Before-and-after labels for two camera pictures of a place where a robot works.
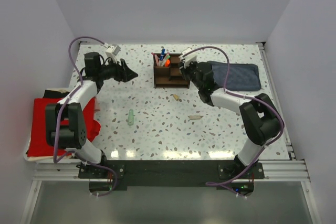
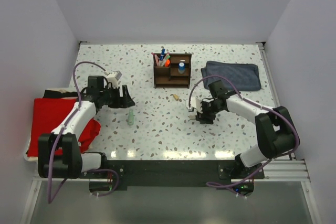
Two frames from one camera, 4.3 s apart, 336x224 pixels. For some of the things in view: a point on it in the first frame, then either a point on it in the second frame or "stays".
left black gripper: [123, 73] -> [125, 102]
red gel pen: [156, 62] stays
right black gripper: [185, 70] -> [203, 118]
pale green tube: [130, 117] stays
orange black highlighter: [167, 63] stays
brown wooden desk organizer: [170, 76] stays
